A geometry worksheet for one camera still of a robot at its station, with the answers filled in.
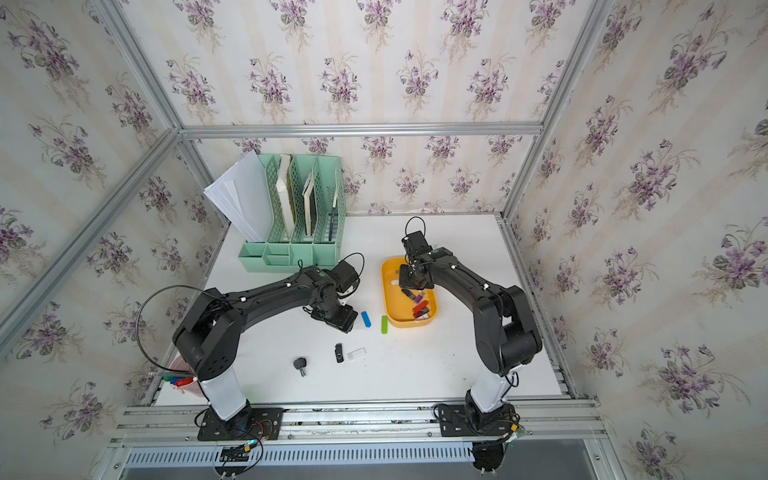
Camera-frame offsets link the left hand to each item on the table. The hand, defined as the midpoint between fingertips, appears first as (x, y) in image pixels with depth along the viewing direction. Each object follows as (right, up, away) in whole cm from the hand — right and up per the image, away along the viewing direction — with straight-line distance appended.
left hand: (345, 325), depth 87 cm
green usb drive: (+12, -1, +3) cm, 12 cm away
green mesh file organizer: (-11, +35, +32) cm, 48 cm away
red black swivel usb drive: (+23, +2, +4) cm, 23 cm away
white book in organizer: (-20, +41, +7) cm, 46 cm away
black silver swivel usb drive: (-1, -7, -3) cm, 8 cm away
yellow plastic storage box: (+17, +4, +8) cm, 19 cm away
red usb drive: (+23, +4, +7) cm, 25 cm away
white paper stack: (-35, +41, +9) cm, 54 cm away
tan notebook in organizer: (-14, +41, +11) cm, 45 cm away
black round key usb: (-12, -9, -7) cm, 16 cm away
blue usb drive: (+6, +1, +4) cm, 7 cm away
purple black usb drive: (+22, +6, +9) cm, 25 cm away
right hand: (+20, +13, +6) cm, 24 cm away
